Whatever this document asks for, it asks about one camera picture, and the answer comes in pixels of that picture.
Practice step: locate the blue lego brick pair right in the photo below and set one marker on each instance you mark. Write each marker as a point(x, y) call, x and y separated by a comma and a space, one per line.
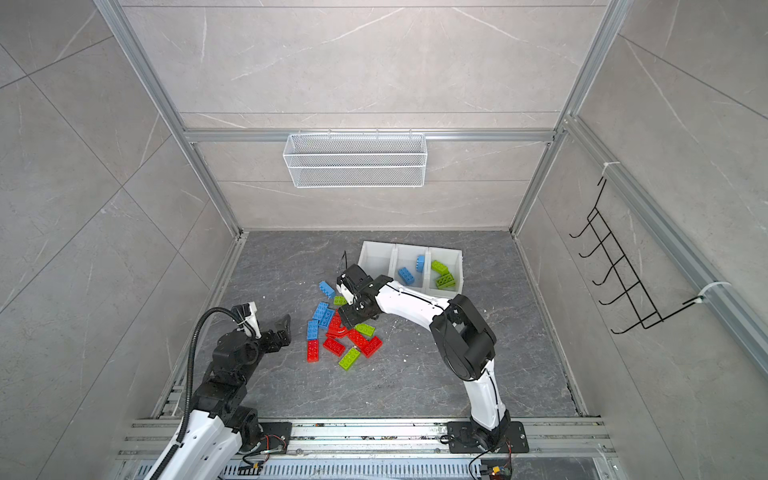
point(325, 322)

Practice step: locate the blue lego brick pair left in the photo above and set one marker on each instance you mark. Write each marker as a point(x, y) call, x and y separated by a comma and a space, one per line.
point(320, 310)

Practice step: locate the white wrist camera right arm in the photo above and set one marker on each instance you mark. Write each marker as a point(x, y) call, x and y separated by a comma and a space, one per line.
point(343, 291)

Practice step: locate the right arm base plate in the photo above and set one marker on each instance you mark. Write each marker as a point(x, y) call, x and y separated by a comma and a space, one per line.
point(467, 438)

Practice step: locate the white middle plastic bin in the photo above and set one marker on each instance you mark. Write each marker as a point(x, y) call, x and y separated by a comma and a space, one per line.
point(406, 256)

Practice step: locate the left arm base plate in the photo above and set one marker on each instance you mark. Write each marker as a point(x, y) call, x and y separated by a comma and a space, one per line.
point(266, 437)

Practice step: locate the red arch lego piece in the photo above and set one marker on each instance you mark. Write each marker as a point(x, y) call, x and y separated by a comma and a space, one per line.
point(336, 329)

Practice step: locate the white left plastic bin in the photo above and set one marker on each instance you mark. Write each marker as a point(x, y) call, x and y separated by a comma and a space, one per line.
point(377, 258)

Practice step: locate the red lego brick upright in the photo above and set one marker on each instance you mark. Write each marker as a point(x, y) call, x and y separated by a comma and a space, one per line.
point(312, 355)

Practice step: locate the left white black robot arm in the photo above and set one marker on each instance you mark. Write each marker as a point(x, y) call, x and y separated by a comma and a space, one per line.
point(216, 426)

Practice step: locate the red lego brick small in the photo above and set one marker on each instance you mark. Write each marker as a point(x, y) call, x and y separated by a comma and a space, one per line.
point(334, 346)

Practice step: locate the white right plastic bin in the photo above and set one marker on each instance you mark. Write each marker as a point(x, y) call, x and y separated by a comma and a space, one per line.
point(453, 259)

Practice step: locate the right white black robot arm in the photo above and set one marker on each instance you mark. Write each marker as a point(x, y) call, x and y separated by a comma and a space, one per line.
point(465, 342)

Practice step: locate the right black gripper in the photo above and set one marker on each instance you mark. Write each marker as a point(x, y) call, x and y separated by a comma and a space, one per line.
point(349, 318)

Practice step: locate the black wire hook rack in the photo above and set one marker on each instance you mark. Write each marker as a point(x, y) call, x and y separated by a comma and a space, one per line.
point(621, 269)

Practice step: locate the white wire mesh basket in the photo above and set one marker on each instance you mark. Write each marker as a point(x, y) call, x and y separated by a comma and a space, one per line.
point(354, 160)

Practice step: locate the red lego brick center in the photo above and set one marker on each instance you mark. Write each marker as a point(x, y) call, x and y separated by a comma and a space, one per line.
point(360, 341)

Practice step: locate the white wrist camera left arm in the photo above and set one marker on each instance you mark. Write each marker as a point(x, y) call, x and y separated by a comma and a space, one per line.
point(250, 321)

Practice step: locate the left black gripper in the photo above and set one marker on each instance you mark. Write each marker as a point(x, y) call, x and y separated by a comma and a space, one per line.
point(274, 345)

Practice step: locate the blue lego brick pair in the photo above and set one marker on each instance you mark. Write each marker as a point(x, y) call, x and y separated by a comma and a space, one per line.
point(320, 310)
point(325, 322)

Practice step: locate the red lego brick right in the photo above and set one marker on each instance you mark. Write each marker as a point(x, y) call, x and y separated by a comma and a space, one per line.
point(371, 346)

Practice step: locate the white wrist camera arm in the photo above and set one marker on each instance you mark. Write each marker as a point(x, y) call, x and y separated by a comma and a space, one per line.
point(343, 291)
point(250, 321)

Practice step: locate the white plastic bin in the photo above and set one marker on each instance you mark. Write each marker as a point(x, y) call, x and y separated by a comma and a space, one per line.
point(377, 258)
point(406, 256)
point(453, 259)

